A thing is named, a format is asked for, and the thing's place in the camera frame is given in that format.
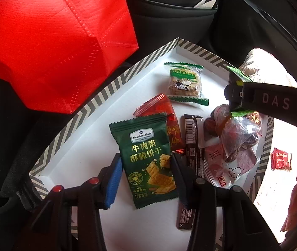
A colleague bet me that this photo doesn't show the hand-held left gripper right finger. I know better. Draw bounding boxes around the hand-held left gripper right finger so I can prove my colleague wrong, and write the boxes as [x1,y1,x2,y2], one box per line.
[171,153,282,251]

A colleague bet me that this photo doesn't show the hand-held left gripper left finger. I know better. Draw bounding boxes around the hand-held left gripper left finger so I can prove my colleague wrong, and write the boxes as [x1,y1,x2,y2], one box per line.
[25,153,123,251]

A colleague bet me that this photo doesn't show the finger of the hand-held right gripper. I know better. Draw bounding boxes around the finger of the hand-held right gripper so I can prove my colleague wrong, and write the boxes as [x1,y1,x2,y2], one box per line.
[224,72,246,110]

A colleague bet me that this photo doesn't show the green-edged clear cookie packet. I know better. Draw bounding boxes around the green-edged clear cookie packet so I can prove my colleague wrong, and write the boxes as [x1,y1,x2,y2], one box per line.
[163,62,209,106]
[226,65,254,118]

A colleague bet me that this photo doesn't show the red-brown snack packet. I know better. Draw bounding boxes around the red-brown snack packet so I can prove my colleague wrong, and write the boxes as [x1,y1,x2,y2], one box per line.
[244,111,263,126]

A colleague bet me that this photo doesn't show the clear bag of dates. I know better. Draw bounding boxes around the clear bag of dates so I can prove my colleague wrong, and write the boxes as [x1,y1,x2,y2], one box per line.
[203,104,265,163]

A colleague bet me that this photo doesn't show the dark brown stick packet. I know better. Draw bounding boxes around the dark brown stick packet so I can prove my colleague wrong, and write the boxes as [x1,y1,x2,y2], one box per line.
[176,114,205,231]

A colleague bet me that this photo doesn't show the dark green cracker packet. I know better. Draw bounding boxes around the dark green cracker packet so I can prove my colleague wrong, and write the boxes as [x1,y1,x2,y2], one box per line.
[109,112,179,210]

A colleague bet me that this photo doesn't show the white pink snack packet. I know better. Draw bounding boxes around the white pink snack packet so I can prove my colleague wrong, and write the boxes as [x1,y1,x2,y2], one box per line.
[203,142,259,189]

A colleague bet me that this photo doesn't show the red triangular snack packet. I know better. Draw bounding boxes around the red triangular snack packet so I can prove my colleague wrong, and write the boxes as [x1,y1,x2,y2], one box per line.
[133,93,184,153]

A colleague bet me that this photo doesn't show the striped cardboard box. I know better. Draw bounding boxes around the striped cardboard box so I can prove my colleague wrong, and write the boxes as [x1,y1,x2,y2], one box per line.
[29,38,275,251]

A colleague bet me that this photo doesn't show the peach fringed cloth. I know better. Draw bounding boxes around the peach fringed cloth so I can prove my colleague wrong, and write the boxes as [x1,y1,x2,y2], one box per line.
[239,47,297,243]

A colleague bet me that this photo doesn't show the dark red flat packet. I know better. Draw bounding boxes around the dark red flat packet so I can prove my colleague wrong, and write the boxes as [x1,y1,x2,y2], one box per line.
[271,148,293,172]

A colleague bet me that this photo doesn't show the black car door panel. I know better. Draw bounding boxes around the black car door panel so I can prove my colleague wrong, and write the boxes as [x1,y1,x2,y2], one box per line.
[217,0,297,84]

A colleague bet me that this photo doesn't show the white paper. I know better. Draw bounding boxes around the white paper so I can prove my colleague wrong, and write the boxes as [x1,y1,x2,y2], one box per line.
[194,0,217,8]

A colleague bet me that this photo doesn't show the black seat-back pocket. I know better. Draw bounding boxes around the black seat-back pocket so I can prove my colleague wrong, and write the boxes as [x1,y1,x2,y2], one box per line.
[120,0,220,66]

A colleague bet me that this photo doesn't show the black leather rear seat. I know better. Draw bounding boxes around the black leather rear seat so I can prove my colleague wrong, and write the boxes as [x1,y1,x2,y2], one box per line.
[0,73,68,251]

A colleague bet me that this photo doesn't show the red fabric bag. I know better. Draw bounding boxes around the red fabric bag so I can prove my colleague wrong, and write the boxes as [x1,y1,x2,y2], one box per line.
[0,0,140,115]

